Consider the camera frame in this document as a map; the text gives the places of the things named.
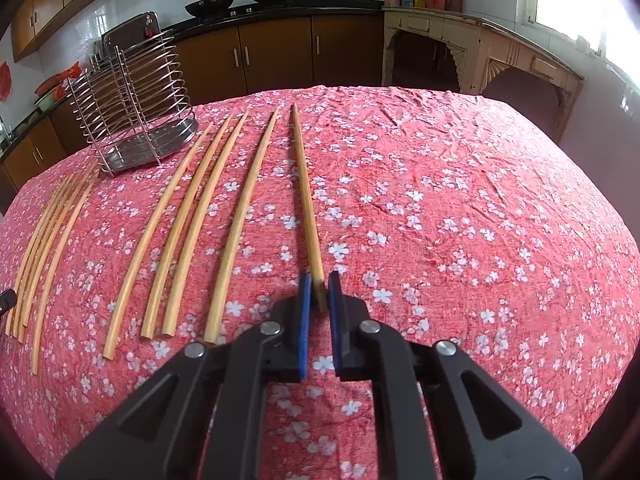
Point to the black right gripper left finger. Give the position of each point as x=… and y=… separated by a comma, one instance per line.
x=200, y=415

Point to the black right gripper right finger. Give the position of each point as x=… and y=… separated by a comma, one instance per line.
x=437, y=413

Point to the brown lower kitchen cabinets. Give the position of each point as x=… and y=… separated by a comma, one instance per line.
x=244, y=50

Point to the pink floral tablecloth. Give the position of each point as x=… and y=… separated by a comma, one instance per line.
x=450, y=216

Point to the wooden chopstick group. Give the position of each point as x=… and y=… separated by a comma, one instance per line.
x=20, y=283
x=45, y=248
x=71, y=216
x=21, y=329

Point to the wooden chopstick left group outer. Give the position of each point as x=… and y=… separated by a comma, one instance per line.
x=20, y=283

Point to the wooden chopstick left group inner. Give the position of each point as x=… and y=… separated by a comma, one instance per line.
x=71, y=216

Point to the cream wooden side table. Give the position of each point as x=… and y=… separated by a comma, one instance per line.
x=482, y=50

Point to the black wok on stove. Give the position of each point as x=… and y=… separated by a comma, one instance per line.
x=208, y=8

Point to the steel wire utensil holder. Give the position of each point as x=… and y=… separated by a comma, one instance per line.
x=133, y=107

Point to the steel tray leaning on wall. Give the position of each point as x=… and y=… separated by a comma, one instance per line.
x=131, y=32

